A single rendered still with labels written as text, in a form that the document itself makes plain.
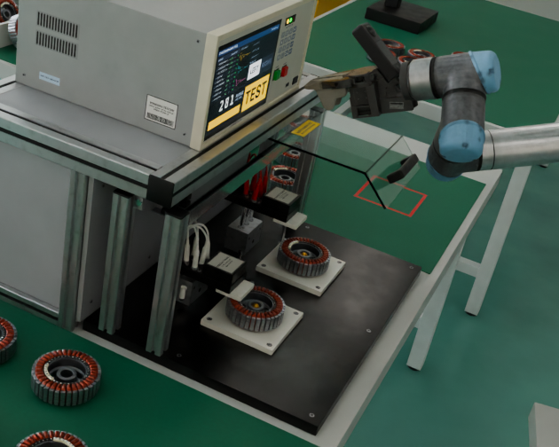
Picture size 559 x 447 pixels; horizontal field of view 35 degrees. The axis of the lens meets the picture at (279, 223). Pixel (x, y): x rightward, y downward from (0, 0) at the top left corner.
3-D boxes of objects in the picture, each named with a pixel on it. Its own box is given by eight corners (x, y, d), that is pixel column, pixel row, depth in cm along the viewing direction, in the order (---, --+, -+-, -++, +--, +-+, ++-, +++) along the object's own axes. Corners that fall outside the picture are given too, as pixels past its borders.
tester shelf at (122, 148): (325, 98, 197) (329, 79, 195) (169, 209, 140) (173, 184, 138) (155, 41, 209) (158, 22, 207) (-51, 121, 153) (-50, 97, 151)
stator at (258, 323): (291, 313, 173) (295, 297, 171) (267, 341, 163) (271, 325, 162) (240, 292, 176) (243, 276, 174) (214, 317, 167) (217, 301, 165)
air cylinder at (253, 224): (259, 241, 197) (263, 220, 194) (244, 255, 191) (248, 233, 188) (239, 233, 198) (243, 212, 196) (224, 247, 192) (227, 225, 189)
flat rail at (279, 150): (317, 127, 197) (319, 114, 196) (177, 234, 146) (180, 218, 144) (311, 125, 198) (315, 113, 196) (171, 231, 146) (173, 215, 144)
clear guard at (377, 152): (420, 168, 189) (427, 144, 187) (385, 209, 169) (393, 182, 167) (283, 121, 198) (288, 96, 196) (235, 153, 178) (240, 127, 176)
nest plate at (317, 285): (344, 266, 195) (346, 262, 194) (319, 296, 182) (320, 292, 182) (283, 242, 199) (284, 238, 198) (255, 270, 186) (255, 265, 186)
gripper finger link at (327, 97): (303, 114, 169) (348, 109, 165) (297, 84, 167) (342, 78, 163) (310, 110, 171) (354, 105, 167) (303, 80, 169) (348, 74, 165)
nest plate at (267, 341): (303, 317, 174) (303, 312, 174) (271, 356, 162) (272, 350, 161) (235, 289, 179) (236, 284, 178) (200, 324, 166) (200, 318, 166)
